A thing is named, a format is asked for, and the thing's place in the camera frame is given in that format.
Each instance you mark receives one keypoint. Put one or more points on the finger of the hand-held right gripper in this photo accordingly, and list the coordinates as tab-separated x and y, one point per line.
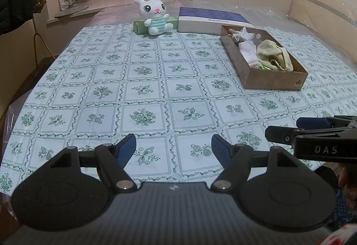
312	122
281	136

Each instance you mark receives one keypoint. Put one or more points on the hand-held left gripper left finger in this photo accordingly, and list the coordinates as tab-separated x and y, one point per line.
125	150

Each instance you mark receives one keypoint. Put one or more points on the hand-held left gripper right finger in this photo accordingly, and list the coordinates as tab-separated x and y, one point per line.
220	147

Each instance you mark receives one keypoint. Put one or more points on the brown cardboard box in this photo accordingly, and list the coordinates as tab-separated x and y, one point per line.
270	80

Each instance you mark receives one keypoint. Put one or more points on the green cloth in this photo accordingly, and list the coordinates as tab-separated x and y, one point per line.
263	66

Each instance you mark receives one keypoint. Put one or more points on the yellow towel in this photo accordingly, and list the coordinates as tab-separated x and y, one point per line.
273	52

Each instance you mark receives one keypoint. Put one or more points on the person's right hand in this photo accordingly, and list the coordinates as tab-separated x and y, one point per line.
350	186

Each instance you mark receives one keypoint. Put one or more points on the blue textured cloth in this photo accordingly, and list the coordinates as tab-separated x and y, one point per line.
342	206

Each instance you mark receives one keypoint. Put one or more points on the green floral tablecloth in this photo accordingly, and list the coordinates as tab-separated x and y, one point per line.
111	80

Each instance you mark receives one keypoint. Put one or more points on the red and white patterned cloth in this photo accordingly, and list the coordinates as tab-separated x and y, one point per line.
340	235

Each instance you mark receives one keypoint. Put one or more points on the beige bed headboard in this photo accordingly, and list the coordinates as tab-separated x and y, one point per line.
320	10

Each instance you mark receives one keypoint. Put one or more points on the clear plastic sheet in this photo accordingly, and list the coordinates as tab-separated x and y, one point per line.
279	10

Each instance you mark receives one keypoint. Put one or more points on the green cardboard box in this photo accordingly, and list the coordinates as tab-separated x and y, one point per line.
139	26

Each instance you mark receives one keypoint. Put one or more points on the purple and white box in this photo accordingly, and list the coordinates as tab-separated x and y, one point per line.
209	15

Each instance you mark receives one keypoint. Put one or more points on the metal coat rack stand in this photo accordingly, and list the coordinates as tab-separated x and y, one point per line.
35	38

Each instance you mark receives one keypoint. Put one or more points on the white plush bunny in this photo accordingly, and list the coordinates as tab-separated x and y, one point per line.
152	8

